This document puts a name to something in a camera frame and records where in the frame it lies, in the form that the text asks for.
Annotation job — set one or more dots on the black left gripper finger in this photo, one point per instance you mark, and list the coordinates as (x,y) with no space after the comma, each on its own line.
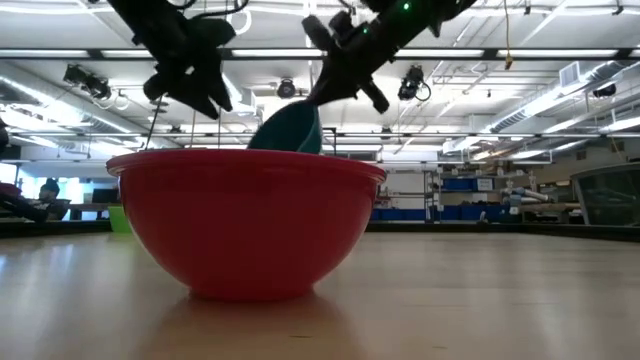
(200,102)
(222,92)

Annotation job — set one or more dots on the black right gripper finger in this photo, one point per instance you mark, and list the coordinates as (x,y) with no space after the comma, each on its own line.
(322,85)
(340,85)

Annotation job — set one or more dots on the teal plastic bowl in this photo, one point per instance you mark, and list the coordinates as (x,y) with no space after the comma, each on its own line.
(287,130)

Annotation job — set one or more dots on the large red plastic bowl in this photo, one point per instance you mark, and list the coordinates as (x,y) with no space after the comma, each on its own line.
(245,225)

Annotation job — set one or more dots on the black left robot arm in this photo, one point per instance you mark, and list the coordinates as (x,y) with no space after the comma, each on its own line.
(145,17)

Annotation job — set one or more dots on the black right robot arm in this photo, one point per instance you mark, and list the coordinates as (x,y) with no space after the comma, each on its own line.
(425,12)

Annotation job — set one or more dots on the metal storage shelf unit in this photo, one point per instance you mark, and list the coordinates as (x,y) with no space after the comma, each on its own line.
(500,175)

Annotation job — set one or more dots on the dark computer monitor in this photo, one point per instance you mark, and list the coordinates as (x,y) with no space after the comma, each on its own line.
(105,196)

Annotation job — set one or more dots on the blue storage bin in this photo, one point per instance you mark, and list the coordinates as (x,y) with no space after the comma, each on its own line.
(470,213)
(397,214)
(457,184)

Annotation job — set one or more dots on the green plastic bowl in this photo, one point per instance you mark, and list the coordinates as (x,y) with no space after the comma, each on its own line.
(119,220)

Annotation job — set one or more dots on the person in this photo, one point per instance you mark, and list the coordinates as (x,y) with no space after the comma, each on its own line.
(49,197)

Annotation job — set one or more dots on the white ceiling air vent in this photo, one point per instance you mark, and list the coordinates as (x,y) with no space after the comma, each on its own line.
(569,74)

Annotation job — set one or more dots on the glass display case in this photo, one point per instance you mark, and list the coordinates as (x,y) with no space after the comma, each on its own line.
(610,195)

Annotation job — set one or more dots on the black ceiling camera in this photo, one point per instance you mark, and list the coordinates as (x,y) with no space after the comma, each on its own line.
(286,89)
(87,81)
(411,82)
(605,91)

